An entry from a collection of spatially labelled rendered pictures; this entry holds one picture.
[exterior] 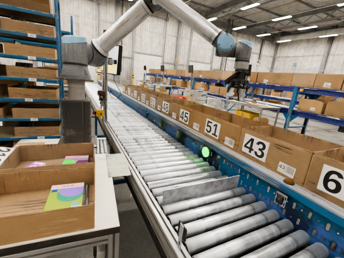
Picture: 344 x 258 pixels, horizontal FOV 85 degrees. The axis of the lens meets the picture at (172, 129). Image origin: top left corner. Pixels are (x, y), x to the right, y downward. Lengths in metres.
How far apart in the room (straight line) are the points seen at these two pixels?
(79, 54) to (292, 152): 1.33
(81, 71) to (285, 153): 1.27
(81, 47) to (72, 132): 0.56
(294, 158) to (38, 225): 1.02
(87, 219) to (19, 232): 0.19
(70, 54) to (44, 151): 0.62
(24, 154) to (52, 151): 0.13
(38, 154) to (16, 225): 0.60
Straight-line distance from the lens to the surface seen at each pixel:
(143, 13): 1.48
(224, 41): 1.17
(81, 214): 0.76
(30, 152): 1.33
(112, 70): 2.24
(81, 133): 1.47
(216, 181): 1.04
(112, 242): 0.85
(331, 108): 5.60
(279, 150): 1.06
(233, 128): 1.24
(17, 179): 1.04
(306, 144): 1.32
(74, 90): 1.44
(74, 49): 1.43
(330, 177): 0.98
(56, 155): 1.32
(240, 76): 1.31
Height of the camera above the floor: 1.29
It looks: 15 degrees down
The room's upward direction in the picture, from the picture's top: 6 degrees clockwise
